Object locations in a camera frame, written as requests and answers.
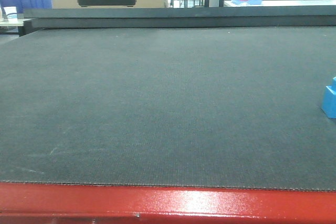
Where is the dark grey conveyor belt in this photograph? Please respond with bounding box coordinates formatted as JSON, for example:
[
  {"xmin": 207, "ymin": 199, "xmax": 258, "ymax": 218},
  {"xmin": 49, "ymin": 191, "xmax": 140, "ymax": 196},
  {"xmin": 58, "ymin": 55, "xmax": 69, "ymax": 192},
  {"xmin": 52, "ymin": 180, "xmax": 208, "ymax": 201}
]
[{"xmin": 1, "ymin": 27, "xmax": 335, "ymax": 191}]

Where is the red conveyor frame edge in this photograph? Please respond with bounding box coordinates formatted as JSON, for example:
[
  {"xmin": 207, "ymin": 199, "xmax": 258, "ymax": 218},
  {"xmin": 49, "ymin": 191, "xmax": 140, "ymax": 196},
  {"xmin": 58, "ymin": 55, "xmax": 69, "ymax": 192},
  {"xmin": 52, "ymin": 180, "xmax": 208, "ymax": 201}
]
[{"xmin": 1, "ymin": 183, "xmax": 335, "ymax": 223}]

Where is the white background table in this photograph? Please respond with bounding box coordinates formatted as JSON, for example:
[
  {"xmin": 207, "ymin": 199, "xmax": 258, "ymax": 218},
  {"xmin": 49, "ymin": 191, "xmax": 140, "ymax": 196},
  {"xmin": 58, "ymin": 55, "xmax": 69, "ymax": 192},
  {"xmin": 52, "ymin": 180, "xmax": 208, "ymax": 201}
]
[{"xmin": 224, "ymin": 0, "xmax": 335, "ymax": 7}]

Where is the blue toy block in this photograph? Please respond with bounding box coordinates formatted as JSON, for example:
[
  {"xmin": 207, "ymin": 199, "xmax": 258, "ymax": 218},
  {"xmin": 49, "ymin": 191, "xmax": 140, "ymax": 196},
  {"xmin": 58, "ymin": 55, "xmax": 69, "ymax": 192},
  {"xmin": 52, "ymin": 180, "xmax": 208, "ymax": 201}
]
[{"xmin": 321, "ymin": 77, "xmax": 336, "ymax": 119}]

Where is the dark grey conveyor rail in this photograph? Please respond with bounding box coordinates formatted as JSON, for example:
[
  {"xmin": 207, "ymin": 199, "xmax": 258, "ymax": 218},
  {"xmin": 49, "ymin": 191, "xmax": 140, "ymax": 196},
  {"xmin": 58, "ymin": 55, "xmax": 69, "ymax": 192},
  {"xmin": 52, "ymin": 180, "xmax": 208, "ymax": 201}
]
[{"xmin": 23, "ymin": 5, "xmax": 335, "ymax": 29}]

